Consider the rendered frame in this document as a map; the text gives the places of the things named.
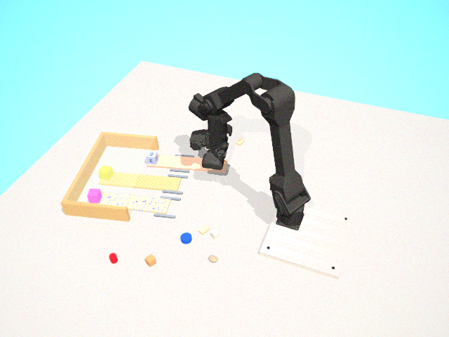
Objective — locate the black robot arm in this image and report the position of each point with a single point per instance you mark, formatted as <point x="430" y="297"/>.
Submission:
<point x="277" y="105"/>

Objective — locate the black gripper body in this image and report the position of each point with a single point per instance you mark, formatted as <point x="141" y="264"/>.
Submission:
<point x="218" y="143"/>

